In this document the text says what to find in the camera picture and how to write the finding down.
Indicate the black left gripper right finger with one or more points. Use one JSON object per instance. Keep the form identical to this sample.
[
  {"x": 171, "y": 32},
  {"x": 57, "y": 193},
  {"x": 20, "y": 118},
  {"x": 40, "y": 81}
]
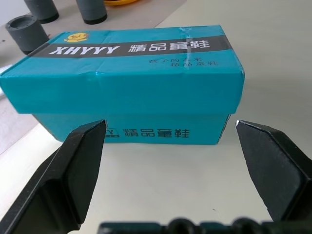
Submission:
[{"x": 275, "y": 170}]

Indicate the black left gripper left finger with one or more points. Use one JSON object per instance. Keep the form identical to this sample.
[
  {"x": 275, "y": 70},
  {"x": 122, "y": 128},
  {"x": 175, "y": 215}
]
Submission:
[{"x": 58, "y": 178}]

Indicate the teal shoe box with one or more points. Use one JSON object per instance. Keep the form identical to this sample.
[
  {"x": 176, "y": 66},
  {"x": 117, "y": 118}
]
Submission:
[{"x": 146, "y": 92}]

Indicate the grey cylindrical stand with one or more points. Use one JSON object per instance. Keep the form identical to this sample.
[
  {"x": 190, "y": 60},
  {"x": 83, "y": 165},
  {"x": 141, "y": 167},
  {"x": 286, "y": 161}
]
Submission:
[
  {"x": 42, "y": 9},
  {"x": 92, "y": 11},
  {"x": 24, "y": 34}
]

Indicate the yellow oval plate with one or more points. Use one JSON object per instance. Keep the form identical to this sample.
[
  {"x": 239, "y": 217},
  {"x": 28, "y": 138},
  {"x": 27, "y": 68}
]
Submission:
[{"x": 119, "y": 2}]

